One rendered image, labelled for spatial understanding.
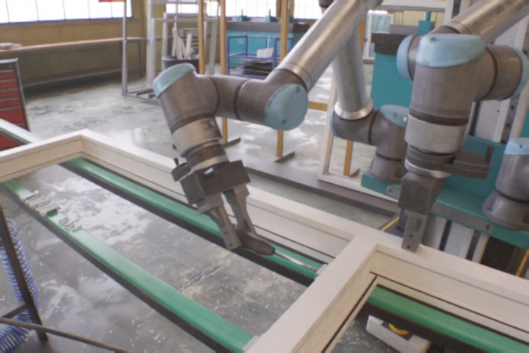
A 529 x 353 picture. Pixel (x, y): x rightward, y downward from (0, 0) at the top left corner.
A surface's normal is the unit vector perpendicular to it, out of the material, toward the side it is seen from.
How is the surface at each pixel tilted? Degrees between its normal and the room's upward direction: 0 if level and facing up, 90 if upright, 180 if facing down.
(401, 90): 90
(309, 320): 0
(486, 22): 62
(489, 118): 90
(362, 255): 0
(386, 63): 90
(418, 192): 90
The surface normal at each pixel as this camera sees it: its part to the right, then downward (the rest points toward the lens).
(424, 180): 0.02, -0.91
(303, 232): -0.59, 0.32
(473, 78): 0.42, 0.40
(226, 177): 0.71, -0.36
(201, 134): 0.25, -0.18
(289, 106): 0.75, 0.31
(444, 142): -0.11, 0.40
